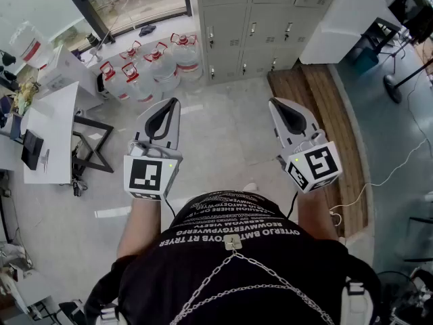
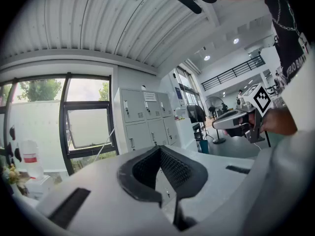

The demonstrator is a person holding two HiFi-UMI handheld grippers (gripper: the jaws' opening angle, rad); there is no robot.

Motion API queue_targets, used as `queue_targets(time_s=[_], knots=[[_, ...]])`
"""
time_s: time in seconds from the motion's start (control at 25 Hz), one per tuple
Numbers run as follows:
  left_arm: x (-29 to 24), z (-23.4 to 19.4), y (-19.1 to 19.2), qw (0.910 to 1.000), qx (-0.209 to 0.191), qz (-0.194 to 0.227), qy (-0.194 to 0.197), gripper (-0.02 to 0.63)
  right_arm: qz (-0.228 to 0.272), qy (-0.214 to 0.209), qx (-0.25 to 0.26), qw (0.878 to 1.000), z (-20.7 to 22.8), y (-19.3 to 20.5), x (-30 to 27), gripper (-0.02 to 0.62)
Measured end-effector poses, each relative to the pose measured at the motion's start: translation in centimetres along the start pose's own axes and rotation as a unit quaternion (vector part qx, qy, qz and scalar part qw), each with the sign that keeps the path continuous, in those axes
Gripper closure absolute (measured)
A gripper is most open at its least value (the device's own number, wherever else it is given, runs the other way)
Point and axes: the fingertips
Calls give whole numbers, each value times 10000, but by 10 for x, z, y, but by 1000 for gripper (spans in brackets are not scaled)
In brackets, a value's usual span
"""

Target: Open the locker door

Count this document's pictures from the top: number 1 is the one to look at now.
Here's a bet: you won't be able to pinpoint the black floor stand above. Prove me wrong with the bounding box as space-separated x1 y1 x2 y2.
383 58 433 104

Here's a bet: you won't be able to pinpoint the water jug with red label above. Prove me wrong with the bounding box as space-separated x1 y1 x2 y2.
9 20 53 70

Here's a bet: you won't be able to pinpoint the black floor fan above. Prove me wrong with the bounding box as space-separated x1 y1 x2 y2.
374 269 422 325

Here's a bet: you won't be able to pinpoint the black window frame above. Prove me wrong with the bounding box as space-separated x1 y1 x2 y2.
55 0 193 42

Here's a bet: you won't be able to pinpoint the black cable bundle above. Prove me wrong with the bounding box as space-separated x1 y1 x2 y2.
69 177 89 198

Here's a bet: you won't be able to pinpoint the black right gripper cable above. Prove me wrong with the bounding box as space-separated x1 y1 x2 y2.
286 190 299 220

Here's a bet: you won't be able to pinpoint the small silver stand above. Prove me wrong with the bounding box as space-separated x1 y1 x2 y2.
40 148 51 174

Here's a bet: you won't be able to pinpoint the person's black printed shirt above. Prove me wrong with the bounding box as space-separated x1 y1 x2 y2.
84 190 383 325

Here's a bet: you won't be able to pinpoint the silver chain necklace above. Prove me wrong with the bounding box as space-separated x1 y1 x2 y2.
168 251 336 325

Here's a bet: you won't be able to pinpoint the white table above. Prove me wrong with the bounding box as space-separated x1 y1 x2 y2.
22 81 81 186

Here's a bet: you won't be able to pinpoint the white cord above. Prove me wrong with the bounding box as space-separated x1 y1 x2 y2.
96 0 141 52

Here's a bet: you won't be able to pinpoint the white harness strap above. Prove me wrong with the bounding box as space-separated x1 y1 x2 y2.
340 276 376 325

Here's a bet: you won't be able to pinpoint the black box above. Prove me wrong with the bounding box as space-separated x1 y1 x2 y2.
20 129 45 171

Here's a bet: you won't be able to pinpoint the person's right forearm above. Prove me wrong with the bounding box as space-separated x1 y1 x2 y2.
296 190 339 242

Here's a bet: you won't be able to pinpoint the black computer monitor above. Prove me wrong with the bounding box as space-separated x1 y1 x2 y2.
388 0 433 43

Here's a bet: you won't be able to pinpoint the black metal rack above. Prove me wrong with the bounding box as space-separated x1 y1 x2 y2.
402 215 433 263

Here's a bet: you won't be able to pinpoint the teal bin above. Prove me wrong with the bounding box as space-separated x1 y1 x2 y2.
353 44 380 74

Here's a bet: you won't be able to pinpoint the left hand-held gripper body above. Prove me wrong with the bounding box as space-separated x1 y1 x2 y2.
123 139 184 202

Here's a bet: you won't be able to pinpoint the white cardboard box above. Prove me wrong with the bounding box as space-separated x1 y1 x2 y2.
36 44 104 110

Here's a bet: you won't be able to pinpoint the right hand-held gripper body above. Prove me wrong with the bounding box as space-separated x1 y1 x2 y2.
277 129 344 194

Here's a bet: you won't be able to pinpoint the grey metal locker cabinet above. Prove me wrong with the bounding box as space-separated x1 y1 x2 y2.
187 0 343 87

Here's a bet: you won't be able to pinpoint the black and white bin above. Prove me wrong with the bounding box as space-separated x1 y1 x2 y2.
96 72 112 100

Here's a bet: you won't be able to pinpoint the black metal table frame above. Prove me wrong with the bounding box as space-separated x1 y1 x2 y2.
70 114 115 175

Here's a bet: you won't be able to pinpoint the person's left forearm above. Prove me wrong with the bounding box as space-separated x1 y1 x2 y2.
116 197 170 260

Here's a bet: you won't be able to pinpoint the beige chain tag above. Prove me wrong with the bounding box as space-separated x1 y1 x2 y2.
224 234 243 251

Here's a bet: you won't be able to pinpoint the yellow flowers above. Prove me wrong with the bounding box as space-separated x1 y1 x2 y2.
13 79 41 114

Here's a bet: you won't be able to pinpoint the wooden platform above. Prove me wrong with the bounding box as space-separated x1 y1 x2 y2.
266 64 370 238

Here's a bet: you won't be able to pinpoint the white floor cable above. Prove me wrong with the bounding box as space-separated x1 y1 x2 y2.
328 137 429 225

